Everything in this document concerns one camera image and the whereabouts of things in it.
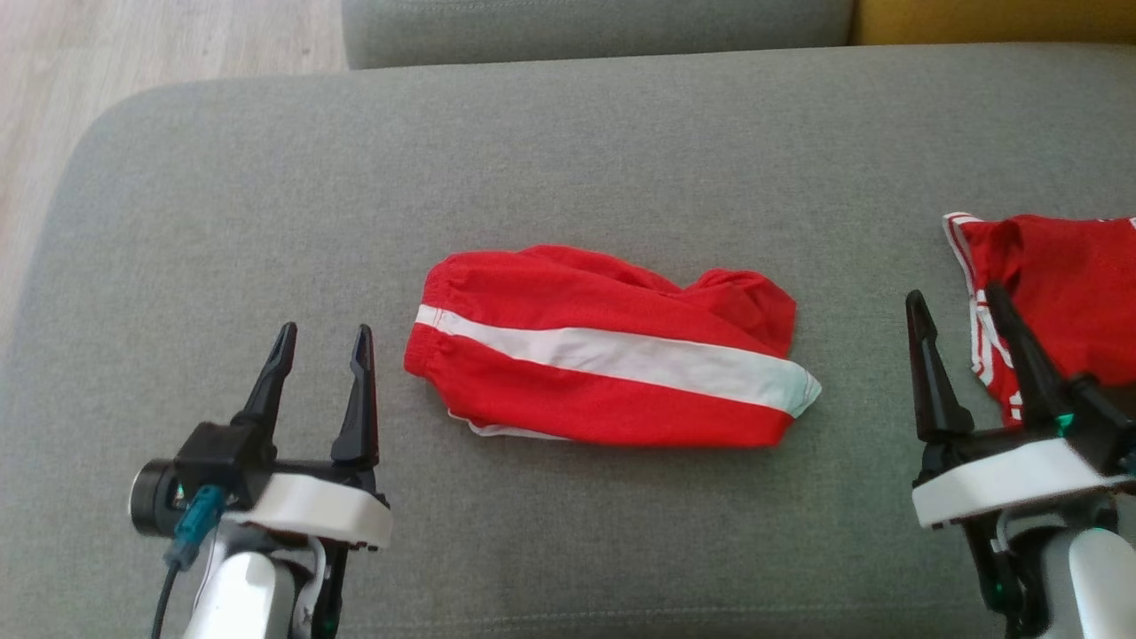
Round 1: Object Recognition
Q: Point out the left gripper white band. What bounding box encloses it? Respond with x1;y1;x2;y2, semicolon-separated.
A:
220;321;394;639

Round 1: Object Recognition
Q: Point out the red mesh shorts white stripe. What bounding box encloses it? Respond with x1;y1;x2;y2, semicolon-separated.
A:
403;244;823;450

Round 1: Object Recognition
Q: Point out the left arm cable blue plug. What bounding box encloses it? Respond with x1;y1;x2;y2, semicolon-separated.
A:
149;484;225;639

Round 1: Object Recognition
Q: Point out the yellow cushion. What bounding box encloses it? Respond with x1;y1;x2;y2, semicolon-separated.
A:
849;0;1136;46

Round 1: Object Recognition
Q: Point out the red jersey white striped trim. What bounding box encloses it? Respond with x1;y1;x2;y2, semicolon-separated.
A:
943;211;1136;429

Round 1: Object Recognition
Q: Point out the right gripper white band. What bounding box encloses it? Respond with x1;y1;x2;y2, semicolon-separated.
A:
904;281;1136;638

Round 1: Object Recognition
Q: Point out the grey sofa back cushion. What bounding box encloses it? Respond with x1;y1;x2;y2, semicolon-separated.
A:
342;0;858;71

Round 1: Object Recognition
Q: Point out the grey sofa seat cushion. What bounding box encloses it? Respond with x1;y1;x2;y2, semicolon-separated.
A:
0;43;1136;639

